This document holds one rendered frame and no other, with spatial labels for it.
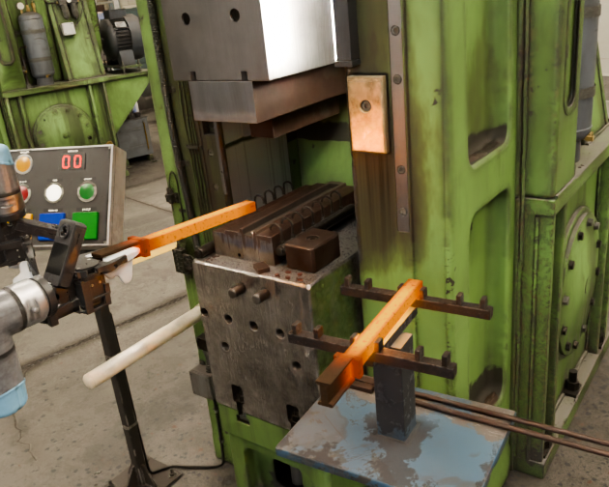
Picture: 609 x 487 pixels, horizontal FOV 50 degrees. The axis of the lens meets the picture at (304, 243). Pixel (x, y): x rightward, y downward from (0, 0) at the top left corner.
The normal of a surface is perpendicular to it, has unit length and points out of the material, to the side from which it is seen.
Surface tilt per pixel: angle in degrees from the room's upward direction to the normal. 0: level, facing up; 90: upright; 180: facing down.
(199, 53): 90
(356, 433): 0
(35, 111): 90
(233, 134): 90
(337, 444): 0
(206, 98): 90
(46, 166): 60
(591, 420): 0
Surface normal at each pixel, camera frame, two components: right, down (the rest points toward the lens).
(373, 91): -0.58, 0.36
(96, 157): -0.21, -0.13
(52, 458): -0.10, -0.92
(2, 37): 0.59, 0.25
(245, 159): 0.81, 0.14
